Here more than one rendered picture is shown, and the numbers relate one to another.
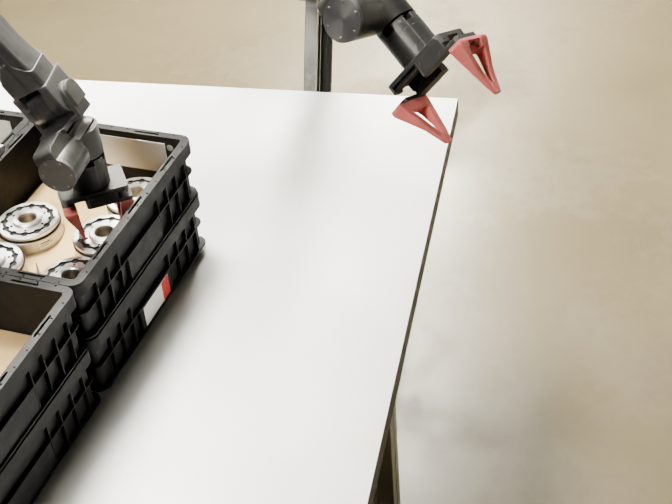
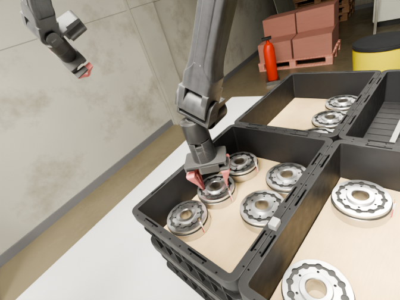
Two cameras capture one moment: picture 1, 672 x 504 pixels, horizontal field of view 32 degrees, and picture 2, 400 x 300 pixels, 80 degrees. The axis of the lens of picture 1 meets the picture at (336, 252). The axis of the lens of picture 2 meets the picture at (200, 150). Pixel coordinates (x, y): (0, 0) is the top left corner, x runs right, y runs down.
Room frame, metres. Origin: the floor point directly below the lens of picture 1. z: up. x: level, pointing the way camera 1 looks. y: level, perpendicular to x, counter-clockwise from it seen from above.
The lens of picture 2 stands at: (1.94, 0.62, 1.28)
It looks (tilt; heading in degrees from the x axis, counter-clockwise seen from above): 31 degrees down; 212
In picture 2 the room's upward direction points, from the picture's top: 20 degrees counter-clockwise
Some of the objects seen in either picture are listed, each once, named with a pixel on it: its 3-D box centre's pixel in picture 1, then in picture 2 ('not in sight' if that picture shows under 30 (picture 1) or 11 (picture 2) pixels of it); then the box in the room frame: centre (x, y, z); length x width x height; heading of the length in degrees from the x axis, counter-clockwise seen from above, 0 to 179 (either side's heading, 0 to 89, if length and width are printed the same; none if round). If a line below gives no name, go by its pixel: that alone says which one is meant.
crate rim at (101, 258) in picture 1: (56, 198); (233, 178); (1.55, 0.44, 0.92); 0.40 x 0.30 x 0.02; 158
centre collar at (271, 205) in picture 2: (27, 218); (262, 205); (1.57, 0.50, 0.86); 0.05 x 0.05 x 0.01
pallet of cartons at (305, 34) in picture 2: not in sight; (297, 37); (-2.27, 0.35, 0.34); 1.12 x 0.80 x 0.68; 73
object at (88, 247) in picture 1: (104, 234); (215, 187); (1.52, 0.37, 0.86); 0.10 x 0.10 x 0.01
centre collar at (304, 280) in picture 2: not in sight; (315, 288); (1.73, 0.60, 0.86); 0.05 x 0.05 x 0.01
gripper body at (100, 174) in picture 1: (89, 172); (202, 150); (1.52, 0.37, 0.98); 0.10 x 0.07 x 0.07; 107
